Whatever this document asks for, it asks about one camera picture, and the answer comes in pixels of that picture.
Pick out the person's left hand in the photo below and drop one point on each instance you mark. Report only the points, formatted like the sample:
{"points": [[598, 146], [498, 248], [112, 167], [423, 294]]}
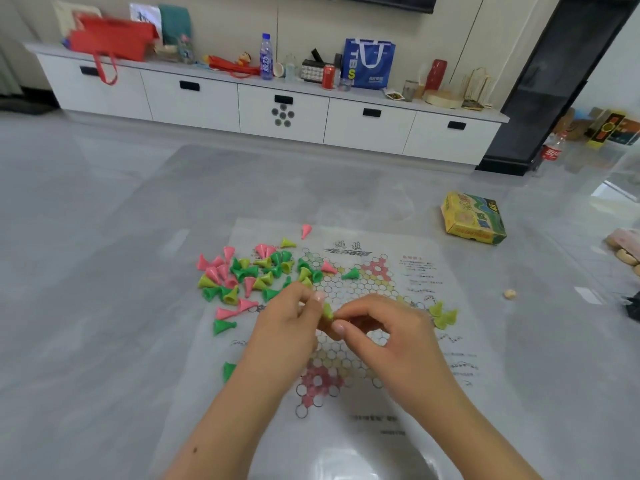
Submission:
{"points": [[285, 339]]}

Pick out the person's right hand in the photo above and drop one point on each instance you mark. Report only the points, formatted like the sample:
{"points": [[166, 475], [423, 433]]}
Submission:
{"points": [[400, 354]]}

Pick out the yellow-green cone game pieces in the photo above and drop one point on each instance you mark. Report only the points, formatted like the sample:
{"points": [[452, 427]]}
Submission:
{"points": [[442, 319]]}

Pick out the pile of mixed cone pieces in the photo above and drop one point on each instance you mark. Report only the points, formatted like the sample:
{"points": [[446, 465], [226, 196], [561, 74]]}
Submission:
{"points": [[235, 279]]}

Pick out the checkers board sheet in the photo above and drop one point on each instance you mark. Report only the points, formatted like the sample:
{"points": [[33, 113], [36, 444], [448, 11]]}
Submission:
{"points": [[280, 434]]}

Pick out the person's left forearm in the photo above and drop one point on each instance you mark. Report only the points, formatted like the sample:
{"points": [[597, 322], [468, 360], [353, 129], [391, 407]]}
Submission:
{"points": [[225, 434]]}

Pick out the clear plastic tray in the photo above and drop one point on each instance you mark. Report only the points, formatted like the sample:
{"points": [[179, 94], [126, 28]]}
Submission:
{"points": [[370, 467]]}

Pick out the small beige bead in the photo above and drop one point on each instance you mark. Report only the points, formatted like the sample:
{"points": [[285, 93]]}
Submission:
{"points": [[510, 294]]}

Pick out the yellow green cardboard box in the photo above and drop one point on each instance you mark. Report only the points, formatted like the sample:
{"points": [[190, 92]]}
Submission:
{"points": [[472, 218]]}

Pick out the black power adapter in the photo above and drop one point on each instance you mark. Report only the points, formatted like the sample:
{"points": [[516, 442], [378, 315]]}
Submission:
{"points": [[632, 307]]}

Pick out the red-label cola bottle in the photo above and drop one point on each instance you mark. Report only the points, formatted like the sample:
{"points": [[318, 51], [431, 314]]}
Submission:
{"points": [[552, 152]]}

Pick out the pink book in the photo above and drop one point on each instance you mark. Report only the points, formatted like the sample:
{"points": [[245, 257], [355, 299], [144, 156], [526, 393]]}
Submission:
{"points": [[627, 242]]}

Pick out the white TV cabinet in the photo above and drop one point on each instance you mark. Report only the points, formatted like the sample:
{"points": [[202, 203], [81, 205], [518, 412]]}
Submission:
{"points": [[190, 99]]}

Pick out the round wooden box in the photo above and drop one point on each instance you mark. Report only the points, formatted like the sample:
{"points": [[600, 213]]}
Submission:
{"points": [[444, 99]]}

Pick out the open snack bag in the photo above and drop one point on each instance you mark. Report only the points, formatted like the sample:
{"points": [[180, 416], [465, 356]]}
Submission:
{"points": [[393, 94]]}

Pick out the small glass jar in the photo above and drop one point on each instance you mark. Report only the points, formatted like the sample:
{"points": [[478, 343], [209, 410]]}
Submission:
{"points": [[345, 84]]}

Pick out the glass cup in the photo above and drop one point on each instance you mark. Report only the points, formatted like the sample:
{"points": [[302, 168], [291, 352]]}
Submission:
{"points": [[410, 91]]}

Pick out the red soda can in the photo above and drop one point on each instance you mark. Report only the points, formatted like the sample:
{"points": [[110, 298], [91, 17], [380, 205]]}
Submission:
{"points": [[328, 78]]}

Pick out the black white checkered box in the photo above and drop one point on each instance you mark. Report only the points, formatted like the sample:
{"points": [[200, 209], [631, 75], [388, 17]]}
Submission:
{"points": [[313, 71]]}

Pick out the white paper cup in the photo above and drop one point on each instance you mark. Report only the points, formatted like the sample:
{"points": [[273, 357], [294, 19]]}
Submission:
{"points": [[278, 69]]}

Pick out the red folded umbrella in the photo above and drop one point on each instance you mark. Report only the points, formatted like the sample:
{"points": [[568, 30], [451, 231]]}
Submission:
{"points": [[230, 65]]}

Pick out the blue-label water bottle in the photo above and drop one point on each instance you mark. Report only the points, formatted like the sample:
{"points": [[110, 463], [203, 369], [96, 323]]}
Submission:
{"points": [[266, 59]]}

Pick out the blue tote bag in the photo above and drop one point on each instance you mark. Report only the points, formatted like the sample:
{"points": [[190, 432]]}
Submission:
{"points": [[370, 72]]}

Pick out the red vase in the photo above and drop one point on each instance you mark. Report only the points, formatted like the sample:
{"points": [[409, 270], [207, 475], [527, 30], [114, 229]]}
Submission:
{"points": [[436, 75]]}

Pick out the small cartoon doll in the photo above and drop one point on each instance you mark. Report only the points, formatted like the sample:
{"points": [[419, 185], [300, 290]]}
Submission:
{"points": [[243, 58]]}

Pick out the black glass cabinet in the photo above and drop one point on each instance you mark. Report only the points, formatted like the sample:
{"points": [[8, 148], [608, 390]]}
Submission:
{"points": [[550, 94]]}

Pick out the small pink-capped bottle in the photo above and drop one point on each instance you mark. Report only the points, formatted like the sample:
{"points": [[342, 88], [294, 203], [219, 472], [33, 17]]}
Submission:
{"points": [[187, 50]]}

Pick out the yellow black carton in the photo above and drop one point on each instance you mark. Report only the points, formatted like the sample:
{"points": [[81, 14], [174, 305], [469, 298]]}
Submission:
{"points": [[607, 128]]}

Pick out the teal cloth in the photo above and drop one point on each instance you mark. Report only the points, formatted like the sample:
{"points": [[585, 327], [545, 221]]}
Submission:
{"points": [[175, 22]]}

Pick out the red fabric bag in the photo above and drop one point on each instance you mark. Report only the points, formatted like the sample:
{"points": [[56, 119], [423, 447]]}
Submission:
{"points": [[112, 39]]}

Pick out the black floor mat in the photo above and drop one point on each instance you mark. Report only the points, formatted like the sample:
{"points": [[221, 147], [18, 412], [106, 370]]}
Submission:
{"points": [[27, 104]]}

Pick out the black television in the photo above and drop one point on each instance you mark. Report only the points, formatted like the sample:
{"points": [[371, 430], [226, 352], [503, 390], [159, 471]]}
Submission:
{"points": [[385, 0]]}

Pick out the white printed card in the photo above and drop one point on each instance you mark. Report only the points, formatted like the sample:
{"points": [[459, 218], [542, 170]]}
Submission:
{"points": [[145, 14]]}

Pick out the grey-green curtain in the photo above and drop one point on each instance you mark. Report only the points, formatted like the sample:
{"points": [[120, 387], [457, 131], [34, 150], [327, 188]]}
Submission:
{"points": [[9, 69]]}

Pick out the beige picture frame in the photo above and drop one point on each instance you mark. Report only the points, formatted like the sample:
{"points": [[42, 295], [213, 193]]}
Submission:
{"points": [[65, 14]]}

